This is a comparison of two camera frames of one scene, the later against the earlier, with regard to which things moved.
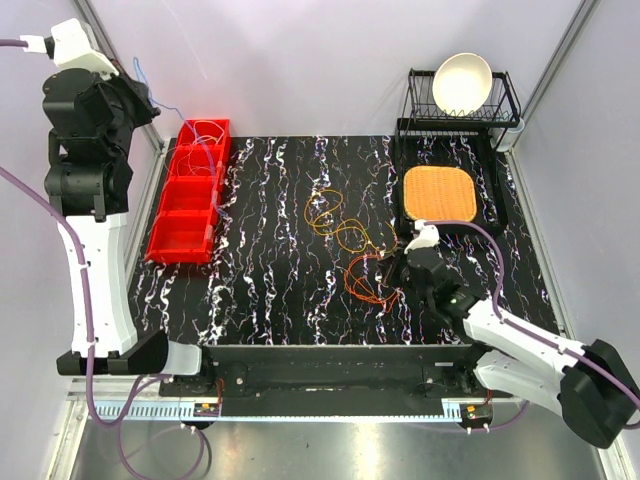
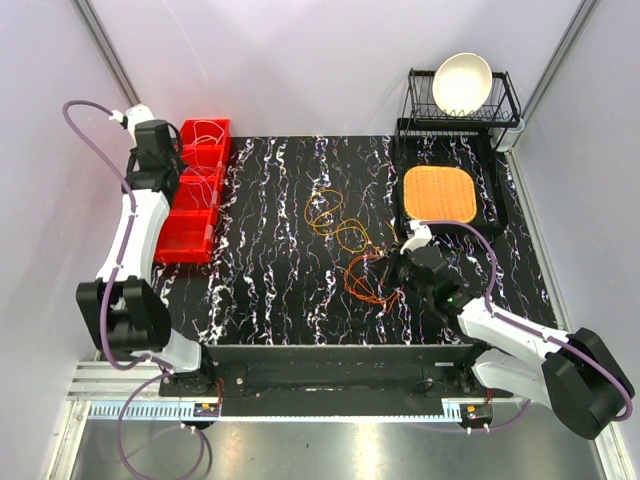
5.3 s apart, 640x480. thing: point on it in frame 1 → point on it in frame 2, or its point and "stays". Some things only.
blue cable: x=187 y=124 → x=201 y=188
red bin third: x=198 y=160 stays
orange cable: x=388 y=303 stays
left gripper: x=145 y=109 → x=177 y=157
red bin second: x=192 y=193 stays
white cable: x=207 y=136 stays
